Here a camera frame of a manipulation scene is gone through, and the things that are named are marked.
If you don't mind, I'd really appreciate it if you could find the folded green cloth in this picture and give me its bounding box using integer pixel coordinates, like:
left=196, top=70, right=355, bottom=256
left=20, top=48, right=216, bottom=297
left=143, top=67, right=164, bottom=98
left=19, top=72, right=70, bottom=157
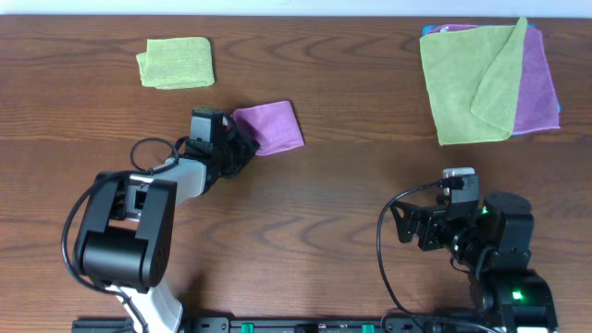
left=136, top=37, right=216, bottom=90

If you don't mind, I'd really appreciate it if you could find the purple microfiber cloth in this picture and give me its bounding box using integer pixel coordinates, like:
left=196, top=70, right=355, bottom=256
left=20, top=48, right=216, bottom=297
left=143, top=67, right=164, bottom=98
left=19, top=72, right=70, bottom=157
left=231, top=101, right=304, bottom=156

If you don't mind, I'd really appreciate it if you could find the blue cloth at bottom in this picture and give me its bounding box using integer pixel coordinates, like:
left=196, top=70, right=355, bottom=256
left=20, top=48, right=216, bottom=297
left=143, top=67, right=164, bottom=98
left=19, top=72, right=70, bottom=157
left=421, top=23, right=562, bottom=115

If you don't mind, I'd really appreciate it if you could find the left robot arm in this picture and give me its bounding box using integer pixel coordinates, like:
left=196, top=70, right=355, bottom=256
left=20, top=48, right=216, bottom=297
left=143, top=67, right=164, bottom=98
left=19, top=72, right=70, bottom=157
left=60, top=125, right=259, bottom=332

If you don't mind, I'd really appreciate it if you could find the right black camera cable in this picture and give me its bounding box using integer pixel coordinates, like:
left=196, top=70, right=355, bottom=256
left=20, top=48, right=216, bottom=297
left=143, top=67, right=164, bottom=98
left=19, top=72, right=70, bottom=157
left=375, top=178, right=500, bottom=333

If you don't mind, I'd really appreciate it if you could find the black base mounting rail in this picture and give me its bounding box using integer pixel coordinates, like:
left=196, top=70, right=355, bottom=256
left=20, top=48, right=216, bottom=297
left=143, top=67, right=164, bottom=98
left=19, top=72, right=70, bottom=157
left=71, top=315, right=500, bottom=333

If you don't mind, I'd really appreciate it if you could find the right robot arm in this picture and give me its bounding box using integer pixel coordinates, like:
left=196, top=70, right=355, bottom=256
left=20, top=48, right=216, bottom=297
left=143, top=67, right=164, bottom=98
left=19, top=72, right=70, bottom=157
left=383, top=188, right=559, bottom=332

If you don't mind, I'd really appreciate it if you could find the lower purple cloth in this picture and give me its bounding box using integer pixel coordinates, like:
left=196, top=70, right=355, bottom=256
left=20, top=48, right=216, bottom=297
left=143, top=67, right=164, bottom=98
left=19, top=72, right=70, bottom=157
left=420, top=21, right=561, bottom=145

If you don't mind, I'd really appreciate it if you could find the flat green cloth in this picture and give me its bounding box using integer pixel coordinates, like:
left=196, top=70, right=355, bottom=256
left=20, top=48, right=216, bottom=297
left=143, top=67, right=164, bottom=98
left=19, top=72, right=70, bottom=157
left=420, top=18, right=528, bottom=145

